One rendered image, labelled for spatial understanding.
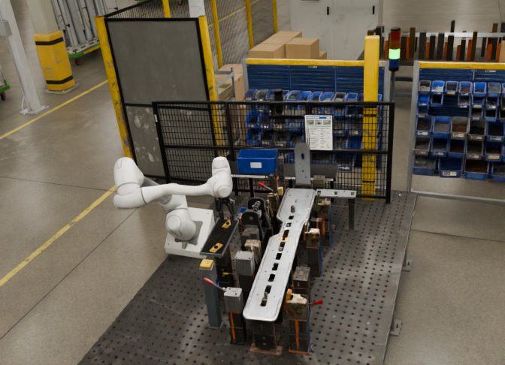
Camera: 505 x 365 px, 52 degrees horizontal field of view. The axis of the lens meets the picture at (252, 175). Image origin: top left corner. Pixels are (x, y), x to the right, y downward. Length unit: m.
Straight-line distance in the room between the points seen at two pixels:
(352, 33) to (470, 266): 5.84
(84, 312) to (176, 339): 1.64
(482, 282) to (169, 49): 3.59
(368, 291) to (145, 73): 3.39
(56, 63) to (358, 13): 5.60
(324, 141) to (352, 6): 5.83
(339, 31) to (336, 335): 7.35
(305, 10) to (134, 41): 4.87
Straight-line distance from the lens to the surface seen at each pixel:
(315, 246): 3.34
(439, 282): 4.64
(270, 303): 2.85
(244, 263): 3.00
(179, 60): 5.38
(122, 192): 3.10
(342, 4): 9.68
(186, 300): 3.41
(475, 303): 4.50
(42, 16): 10.43
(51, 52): 10.48
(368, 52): 3.82
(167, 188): 3.03
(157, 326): 3.29
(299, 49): 7.73
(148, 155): 6.07
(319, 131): 4.01
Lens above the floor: 2.90
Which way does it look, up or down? 28 degrees down
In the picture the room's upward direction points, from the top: 5 degrees counter-clockwise
